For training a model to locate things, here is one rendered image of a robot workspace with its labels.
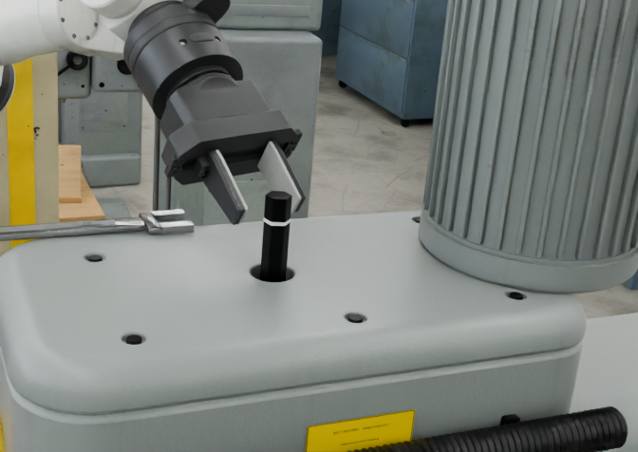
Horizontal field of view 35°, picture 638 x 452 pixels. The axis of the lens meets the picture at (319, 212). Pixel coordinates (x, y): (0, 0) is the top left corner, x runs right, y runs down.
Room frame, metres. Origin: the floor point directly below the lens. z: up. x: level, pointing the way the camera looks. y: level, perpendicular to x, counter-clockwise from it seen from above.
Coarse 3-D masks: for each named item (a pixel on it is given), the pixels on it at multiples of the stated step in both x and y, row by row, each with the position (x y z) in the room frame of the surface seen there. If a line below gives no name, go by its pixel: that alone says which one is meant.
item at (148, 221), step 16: (32, 224) 0.81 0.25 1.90; (48, 224) 0.81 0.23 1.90; (64, 224) 0.81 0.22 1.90; (80, 224) 0.81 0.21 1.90; (96, 224) 0.82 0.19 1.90; (112, 224) 0.82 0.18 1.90; (128, 224) 0.83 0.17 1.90; (144, 224) 0.83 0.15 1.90; (160, 224) 0.83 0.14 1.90; (176, 224) 0.84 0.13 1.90; (192, 224) 0.84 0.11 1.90; (0, 240) 0.78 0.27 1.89
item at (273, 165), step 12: (276, 144) 0.83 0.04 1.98; (264, 156) 0.83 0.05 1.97; (276, 156) 0.82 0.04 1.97; (264, 168) 0.83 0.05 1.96; (276, 168) 0.82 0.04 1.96; (288, 168) 0.81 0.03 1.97; (276, 180) 0.82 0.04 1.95; (288, 180) 0.80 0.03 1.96; (288, 192) 0.80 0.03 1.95; (300, 192) 0.80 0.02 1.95; (300, 204) 0.80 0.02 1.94
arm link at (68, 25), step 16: (48, 0) 0.96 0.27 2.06; (64, 0) 0.97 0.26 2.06; (48, 16) 0.96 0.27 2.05; (64, 16) 0.96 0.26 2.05; (80, 16) 0.98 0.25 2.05; (96, 16) 1.00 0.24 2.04; (48, 32) 0.96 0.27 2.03; (64, 32) 0.96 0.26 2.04; (80, 32) 0.98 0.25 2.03; (96, 32) 1.00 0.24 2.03; (64, 48) 0.98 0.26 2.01; (80, 48) 0.98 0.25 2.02; (96, 48) 0.98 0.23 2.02; (112, 48) 0.98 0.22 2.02
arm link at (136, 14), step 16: (80, 0) 0.91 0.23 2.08; (96, 0) 0.89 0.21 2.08; (112, 0) 0.89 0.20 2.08; (128, 0) 0.90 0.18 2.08; (144, 0) 0.91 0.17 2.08; (160, 0) 0.91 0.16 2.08; (176, 0) 0.92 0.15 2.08; (192, 0) 0.90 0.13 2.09; (208, 0) 0.90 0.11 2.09; (224, 0) 0.91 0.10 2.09; (112, 16) 0.91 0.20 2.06; (128, 16) 0.91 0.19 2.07; (144, 16) 0.89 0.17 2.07; (160, 16) 0.88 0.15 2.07; (176, 16) 0.88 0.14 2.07; (192, 16) 0.89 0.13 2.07; (208, 16) 0.91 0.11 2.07; (112, 32) 0.91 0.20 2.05; (128, 32) 0.91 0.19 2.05; (144, 32) 0.88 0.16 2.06; (160, 32) 0.87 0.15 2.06; (128, 48) 0.88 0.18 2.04; (128, 64) 0.89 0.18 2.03
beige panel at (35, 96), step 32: (32, 64) 2.35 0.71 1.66; (32, 96) 2.35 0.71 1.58; (0, 128) 2.32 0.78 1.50; (32, 128) 2.35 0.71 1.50; (0, 160) 2.32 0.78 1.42; (32, 160) 2.35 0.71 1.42; (0, 192) 2.32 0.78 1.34; (32, 192) 2.34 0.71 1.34; (0, 224) 2.32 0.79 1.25; (0, 256) 2.32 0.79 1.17
